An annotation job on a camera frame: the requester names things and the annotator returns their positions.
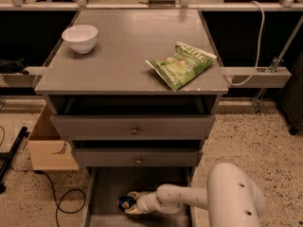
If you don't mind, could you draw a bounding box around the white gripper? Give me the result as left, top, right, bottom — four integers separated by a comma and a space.
124, 191, 159, 215

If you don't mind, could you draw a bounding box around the blue pepsi can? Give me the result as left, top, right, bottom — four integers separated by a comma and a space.
117, 196, 136, 211

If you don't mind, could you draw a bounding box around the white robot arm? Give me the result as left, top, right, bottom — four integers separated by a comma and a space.
117, 163, 266, 227

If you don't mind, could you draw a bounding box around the grey bottom drawer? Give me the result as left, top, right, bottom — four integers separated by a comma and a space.
82, 167, 193, 227

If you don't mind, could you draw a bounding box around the grey drawer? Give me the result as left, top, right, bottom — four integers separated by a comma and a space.
82, 167, 193, 227
51, 96, 214, 141
73, 140, 203, 167

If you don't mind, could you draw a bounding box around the grey middle drawer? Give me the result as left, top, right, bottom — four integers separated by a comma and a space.
73, 140, 203, 167

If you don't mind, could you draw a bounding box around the grey top drawer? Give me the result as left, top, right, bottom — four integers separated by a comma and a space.
51, 96, 214, 141

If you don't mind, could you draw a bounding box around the grey drawer cabinet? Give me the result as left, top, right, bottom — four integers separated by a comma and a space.
33, 9, 229, 227

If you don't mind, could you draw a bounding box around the cardboard box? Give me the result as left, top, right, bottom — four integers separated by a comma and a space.
27, 106, 79, 170

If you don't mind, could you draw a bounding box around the black stand leg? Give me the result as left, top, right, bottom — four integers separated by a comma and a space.
0, 127, 27, 194

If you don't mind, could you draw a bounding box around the green chip bag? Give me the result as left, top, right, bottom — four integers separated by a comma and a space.
147, 42, 217, 92

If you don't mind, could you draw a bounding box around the white bowl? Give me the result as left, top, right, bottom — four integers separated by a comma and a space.
62, 25, 98, 54

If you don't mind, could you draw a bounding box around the dark cabinet at right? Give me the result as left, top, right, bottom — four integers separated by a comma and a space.
280, 53, 303, 135

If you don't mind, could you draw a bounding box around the black floor cable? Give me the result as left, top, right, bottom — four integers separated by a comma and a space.
34, 169, 87, 227

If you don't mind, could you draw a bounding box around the white hanging cable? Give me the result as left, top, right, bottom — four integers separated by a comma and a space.
225, 0, 266, 87

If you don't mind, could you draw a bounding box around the black object on rail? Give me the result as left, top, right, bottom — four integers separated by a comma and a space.
0, 59, 29, 75

